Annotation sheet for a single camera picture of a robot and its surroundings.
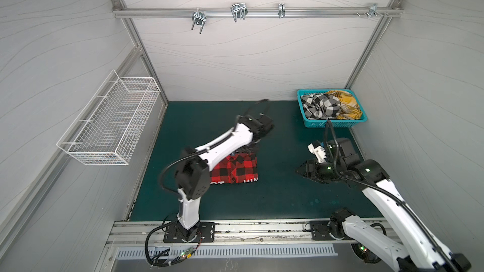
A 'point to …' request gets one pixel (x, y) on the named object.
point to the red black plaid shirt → (241, 167)
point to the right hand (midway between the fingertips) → (301, 168)
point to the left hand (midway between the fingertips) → (251, 147)
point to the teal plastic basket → (337, 123)
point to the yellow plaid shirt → (350, 108)
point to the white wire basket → (108, 130)
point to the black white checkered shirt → (321, 106)
